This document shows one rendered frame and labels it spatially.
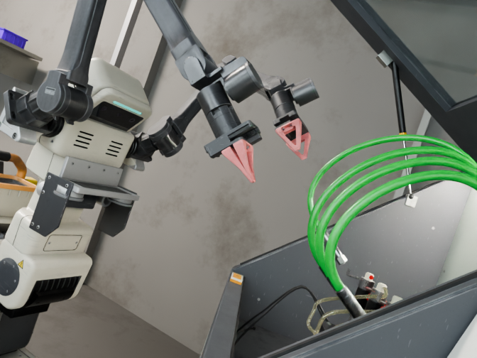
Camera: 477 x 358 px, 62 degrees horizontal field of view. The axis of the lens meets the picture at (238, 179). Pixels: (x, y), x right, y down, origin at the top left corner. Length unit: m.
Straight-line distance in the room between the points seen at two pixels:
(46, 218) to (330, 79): 1.95
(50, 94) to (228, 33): 2.16
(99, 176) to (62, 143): 0.16
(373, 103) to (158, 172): 1.56
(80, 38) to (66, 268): 0.66
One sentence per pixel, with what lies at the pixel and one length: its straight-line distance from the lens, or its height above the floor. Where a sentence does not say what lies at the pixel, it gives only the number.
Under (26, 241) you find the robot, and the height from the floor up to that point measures 0.84.
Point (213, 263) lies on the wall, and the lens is 2.72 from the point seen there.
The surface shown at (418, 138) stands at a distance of 0.94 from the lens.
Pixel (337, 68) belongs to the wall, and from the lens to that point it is 2.65.
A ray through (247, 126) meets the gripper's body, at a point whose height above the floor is 1.30.
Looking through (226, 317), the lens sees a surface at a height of 0.95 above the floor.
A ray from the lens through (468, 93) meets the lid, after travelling 1.11.
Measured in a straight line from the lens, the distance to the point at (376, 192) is 0.57.
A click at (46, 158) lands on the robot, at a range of 1.27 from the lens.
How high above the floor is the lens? 1.21
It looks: 1 degrees down
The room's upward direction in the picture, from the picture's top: 20 degrees clockwise
